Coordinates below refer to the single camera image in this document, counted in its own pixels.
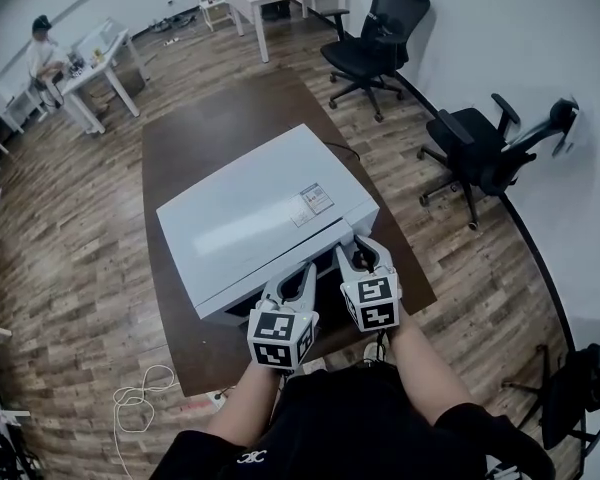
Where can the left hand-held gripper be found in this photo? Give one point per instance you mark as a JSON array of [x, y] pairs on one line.
[[272, 355]]

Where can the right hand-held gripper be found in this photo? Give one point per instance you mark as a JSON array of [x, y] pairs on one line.
[[377, 313]]

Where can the white microwave door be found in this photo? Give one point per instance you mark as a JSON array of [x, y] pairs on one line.
[[220, 308]]

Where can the person's left forearm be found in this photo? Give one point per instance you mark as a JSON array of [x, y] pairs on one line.
[[242, 408]]

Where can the person's right forearm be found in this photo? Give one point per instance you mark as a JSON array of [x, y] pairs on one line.
[[425, 368]]

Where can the white microwave housing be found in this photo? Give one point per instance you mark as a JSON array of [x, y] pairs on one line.
[[250, 208]]

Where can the person's right white shoe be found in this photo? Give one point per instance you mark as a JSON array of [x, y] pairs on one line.
[[371, 352]]

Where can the white power strip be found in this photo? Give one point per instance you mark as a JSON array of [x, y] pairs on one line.
[[217, 399]]

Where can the person's black shirt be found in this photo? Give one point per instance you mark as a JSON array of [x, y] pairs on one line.
[[340, 433]]

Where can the black office chair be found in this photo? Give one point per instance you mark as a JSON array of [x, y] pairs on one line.
[[470, 143], [570, 398], [365, 53]]

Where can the dark brown table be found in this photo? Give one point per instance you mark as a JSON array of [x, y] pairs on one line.
[[205, 133]]

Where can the white desk with clutter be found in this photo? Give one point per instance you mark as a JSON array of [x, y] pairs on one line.
[[97, 68]]

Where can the small white side table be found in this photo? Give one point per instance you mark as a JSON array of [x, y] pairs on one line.
[[215, 5]]

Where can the small yellow item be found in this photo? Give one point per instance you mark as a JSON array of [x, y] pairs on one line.
[[97, 56]]

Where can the low white desk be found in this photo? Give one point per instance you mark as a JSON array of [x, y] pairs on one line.
[[15, 103]]

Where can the white wall box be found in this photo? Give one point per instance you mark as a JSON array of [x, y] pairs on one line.
[[577, 138]]

